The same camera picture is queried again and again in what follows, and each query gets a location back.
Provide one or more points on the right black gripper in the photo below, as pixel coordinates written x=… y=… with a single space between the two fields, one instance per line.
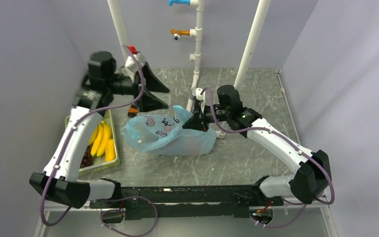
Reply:
x=197 y=123

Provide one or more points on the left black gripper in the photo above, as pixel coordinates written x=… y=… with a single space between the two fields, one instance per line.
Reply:
x=146 y=102

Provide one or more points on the light blue plastic bag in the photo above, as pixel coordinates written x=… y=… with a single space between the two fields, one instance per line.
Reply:
x=165 y=135

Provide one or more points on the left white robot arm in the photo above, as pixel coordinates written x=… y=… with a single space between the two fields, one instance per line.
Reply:
x=58 y=182

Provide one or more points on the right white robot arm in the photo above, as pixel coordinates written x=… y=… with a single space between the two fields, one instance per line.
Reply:
x=311 y=170

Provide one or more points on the yellow fake banana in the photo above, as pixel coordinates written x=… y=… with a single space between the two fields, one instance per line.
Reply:
x=99 y=144

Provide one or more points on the yellow fake fruit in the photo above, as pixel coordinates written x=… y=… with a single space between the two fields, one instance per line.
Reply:
x=110 y=151

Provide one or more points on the dark fake grapes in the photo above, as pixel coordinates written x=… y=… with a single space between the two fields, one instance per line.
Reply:
x=87 y=159

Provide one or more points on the small orange black object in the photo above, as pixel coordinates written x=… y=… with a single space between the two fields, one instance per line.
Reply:
x=133 y=112

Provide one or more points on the pale green fruit basket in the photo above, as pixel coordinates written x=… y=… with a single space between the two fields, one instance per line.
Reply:
x=100 y=163

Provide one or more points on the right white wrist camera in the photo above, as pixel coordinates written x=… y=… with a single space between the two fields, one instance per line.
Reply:
x=198 y=94

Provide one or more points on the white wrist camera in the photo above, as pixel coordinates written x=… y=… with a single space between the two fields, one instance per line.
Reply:
x=131 y=65
x=198 y=94

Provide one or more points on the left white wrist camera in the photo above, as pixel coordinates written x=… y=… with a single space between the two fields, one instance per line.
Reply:
x=131 y=65

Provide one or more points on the white PVC pipe frame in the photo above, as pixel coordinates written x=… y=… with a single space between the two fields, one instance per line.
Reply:
x=197 y=33

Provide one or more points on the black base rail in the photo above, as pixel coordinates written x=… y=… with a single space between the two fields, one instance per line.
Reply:
x=238 y=201

